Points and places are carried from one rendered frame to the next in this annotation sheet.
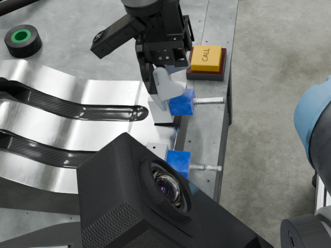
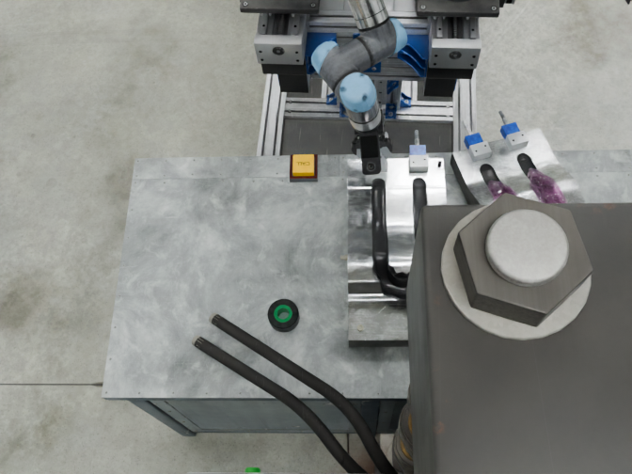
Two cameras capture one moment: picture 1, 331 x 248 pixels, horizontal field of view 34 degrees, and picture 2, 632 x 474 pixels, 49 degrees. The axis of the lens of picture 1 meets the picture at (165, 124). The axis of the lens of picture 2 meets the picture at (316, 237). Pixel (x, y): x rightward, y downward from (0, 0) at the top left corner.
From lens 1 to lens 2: 1.56 m
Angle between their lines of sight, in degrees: 48
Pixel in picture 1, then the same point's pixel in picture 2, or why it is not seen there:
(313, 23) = (77, 207)
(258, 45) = (102, 257)
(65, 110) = (380, 234)
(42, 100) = (378, 245)
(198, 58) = (307, 167)
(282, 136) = not seen: hidden behind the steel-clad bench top
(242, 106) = not seen: hidden behind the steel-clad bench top
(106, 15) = (244, 256)
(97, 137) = (401, 207)
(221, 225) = not seen: outside the picture
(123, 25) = (375, 139)
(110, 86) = (354, 209)
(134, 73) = (313, 219)
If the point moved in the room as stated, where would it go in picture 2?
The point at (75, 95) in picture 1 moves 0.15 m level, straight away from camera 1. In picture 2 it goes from (365, 230) to (315, 259)
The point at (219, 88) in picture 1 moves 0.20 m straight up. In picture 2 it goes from (325, 159) to (322, 119)
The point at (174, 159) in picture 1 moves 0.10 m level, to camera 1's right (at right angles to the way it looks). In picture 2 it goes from (417, 152) to (404, 123)
